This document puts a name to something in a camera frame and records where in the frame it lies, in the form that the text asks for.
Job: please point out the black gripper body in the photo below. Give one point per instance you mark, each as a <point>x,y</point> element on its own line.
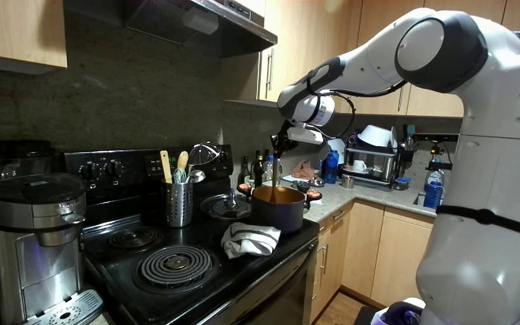
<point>280,139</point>

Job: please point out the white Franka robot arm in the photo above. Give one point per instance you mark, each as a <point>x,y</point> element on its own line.
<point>500,150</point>

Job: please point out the black electric stove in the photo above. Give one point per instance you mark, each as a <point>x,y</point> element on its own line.
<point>212,282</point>

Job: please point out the clear water bottle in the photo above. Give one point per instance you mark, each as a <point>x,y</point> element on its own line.
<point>267,173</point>

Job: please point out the tall dark glass bottle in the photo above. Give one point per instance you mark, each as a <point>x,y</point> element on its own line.
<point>258,170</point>

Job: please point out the pink cloth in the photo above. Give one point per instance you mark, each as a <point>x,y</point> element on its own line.
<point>304,170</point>

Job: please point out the short dark glass bottle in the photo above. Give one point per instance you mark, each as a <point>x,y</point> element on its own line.
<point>246,173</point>

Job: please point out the blue jug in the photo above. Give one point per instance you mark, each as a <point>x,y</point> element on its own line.
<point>331,170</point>

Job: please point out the shiny metal kitchen utensil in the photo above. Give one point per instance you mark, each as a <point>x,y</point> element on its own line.
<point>204,153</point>

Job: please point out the small metal cup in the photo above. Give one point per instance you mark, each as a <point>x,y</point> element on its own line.
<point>347,181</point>

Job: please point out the black pan with lid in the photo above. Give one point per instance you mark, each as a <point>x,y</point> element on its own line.
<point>224,208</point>

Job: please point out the white mug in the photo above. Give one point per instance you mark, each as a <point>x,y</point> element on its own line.
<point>360,166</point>

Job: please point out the white grey dish cloth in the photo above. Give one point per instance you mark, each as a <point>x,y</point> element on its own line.
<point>248,240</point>

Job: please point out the metal dish rack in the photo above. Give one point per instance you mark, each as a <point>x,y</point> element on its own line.
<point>372,168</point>

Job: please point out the round wooden spoon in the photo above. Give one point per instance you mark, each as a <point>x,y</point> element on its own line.
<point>183,159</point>

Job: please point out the white bowl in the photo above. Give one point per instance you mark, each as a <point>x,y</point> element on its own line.
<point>376,135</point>

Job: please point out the teal silicone utensil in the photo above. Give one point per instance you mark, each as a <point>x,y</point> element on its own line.
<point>179,177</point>

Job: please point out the flat wooden spatula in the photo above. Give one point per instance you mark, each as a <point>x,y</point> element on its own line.
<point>166,164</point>

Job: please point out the metal utensil holder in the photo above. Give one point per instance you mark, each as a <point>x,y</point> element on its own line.
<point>179,208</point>

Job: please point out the small blue box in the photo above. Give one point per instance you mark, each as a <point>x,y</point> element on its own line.
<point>401,182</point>

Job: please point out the wooden base cabinets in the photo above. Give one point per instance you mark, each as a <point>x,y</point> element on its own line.
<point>387,253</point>

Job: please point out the blue soap bottle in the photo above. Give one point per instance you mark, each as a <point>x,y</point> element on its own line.
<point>434,193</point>

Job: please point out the dark range hood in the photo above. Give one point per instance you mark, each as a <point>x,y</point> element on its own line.
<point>170,20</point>

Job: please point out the purple white object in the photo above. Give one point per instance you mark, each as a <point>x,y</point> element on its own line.
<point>401,314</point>

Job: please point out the black countertop appliance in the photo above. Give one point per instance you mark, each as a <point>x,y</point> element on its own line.
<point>18,155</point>

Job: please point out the silver coffee maker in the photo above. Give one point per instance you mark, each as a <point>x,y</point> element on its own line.
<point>36,264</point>

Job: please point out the wooden cabinet beside coffee maker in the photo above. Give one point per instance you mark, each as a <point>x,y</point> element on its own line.
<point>13,29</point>

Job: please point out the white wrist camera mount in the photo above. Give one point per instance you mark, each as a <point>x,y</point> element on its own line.
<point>305,135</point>

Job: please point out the wooden wall cabinet beside hood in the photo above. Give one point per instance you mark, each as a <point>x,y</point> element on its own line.
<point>307,29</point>

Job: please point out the black stereo camera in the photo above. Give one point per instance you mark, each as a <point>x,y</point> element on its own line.
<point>435,137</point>

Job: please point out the wooden wall cabinets over sink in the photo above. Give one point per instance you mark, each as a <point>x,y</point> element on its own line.
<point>434,103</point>

